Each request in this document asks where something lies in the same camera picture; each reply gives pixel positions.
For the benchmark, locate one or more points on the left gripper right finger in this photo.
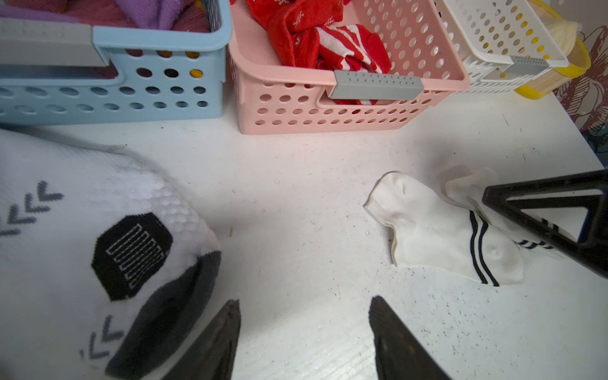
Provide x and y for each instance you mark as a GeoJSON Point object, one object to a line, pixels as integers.
{"type": "Point", "coordinates": [398, 354]}

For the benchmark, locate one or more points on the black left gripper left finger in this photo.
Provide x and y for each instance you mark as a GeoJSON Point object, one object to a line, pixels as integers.
{"type": "Point", "coordinates": [212, 354]}

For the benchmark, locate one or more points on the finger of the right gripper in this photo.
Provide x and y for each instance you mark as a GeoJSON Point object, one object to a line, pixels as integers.
{"type": "Point", "coordinates": [587, 191]}

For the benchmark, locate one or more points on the white black-striped sock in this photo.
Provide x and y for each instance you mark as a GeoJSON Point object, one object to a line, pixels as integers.
{"type": "Point", "coordinates": [468, 192]}
{"type": "Point", "coordinates": [431, 233]}

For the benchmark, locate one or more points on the red snowflake sock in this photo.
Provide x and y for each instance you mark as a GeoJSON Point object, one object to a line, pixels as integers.
{"type": "Point", "coordinates": [293, 26]}

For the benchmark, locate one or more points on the purple yellow sock top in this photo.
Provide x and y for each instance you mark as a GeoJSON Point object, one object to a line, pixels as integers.
{"type": "Point", "coordinates": [183, 16]}

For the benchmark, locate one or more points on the red santa pattern sock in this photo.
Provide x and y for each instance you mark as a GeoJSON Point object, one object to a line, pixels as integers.
{"type": "Point", "coordinates": [351, 48]}

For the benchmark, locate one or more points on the white plastic basket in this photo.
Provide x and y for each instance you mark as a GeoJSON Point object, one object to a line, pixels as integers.
{"type": "Point", "coordinates": [503, 44]}

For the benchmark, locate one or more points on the pink plastic basket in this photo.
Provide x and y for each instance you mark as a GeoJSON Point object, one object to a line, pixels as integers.
{"type": "Point", "coordinates": [277, 99]}

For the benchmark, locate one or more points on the blue plastic basket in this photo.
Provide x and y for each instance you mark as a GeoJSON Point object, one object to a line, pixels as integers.
{"type": "Point", "coordinates": [55, 73]}

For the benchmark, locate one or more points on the white grey patterned sock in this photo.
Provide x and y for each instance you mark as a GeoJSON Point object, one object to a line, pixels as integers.
{"type": "Point", "coordinates": [105, 269]}

